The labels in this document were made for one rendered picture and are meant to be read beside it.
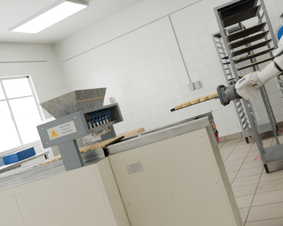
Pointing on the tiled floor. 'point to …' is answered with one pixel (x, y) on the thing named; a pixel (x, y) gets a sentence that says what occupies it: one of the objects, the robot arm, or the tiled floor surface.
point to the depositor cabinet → (62, 199)
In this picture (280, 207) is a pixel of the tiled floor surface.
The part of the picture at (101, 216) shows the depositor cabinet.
